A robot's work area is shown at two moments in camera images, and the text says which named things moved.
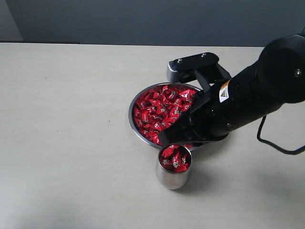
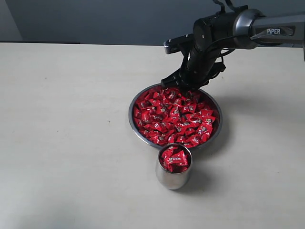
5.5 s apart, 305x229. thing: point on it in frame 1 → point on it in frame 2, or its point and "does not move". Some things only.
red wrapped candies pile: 157,108 does not move
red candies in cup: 175,158 does not move
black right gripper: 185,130 → 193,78
